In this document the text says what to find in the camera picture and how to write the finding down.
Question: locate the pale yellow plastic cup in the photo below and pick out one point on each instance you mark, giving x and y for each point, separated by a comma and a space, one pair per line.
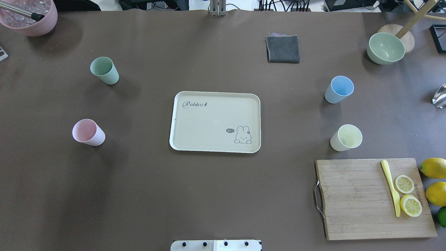
347, 137

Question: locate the pink plastic cup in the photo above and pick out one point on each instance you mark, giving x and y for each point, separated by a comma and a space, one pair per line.
88, 132

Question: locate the cream rabbit serving tray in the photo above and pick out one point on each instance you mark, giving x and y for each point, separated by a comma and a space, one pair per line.
216, 122

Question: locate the grey folded cloth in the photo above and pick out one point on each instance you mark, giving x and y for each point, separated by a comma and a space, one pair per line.
283, 48

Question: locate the blue plastic cup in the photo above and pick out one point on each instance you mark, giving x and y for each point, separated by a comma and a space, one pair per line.
339, 88

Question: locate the green plastic cup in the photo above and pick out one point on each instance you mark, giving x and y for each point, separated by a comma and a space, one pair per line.
105, 70

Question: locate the wooden cutting board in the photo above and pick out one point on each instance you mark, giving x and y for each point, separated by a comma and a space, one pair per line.
357, 203

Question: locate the yellow plastic knife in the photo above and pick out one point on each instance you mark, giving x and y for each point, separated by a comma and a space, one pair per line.
395, 195

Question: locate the green bowl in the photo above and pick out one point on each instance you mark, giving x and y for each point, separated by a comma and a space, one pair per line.
385, 48

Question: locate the upper lemon slice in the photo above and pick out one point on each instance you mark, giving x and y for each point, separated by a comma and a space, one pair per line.
404, 184

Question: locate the lemon slice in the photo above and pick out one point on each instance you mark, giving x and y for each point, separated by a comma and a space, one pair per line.
410, 205
404, 184

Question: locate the lower lemon slice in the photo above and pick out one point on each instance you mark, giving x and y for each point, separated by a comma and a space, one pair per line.
410, 205

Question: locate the whole lemon upper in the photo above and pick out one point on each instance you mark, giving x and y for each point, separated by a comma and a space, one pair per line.
434, 167

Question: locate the whole lemon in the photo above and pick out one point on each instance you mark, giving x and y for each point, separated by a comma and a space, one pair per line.
436, 194
434, 167

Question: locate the silver metal scoop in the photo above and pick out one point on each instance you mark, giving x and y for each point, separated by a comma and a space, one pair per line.
439, 98

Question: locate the pink bowl with ice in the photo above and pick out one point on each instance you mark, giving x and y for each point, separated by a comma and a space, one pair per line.
26, 26

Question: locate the whole lemon lower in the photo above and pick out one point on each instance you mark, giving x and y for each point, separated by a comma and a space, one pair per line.
436, 194

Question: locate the green lime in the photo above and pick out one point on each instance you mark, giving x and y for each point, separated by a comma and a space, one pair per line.
441, 217

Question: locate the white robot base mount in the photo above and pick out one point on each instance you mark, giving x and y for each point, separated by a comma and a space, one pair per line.
217, 245

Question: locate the black frame object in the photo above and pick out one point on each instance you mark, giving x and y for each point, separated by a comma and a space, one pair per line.
438, 34

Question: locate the metal scoop handle in bowl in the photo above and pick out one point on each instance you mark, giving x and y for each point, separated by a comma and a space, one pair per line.
22, 12

